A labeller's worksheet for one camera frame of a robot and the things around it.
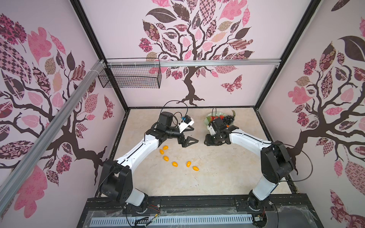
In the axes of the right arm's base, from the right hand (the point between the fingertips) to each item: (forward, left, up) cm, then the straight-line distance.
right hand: (206, 140), depth 91 cm
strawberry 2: (+21, -14, -2) cm, 26 cm away
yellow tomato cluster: (-2, +28, -7) cm, 29 cm away
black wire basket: (+38, +50, +27) cm, 69 cm away
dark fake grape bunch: (+17, -18, +1) cm, 25 cm away
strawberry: (+22, -8, -3) cm, 23 cm away
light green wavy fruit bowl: (+24, -12, -1) cm, 27 cm away
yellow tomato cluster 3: (-9, +27, -7) cm, 29 cm away
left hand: (-6, +9, +14) cm, 18 cm away
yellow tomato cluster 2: (-4, +30, -6) cm, 31 cm away
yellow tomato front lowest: (-16, +8, -8) cm, 19 cm away
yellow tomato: (-13, +12, -7) cm, 19 cm away
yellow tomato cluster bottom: (-13, +21, -7) cm, 25 cm away
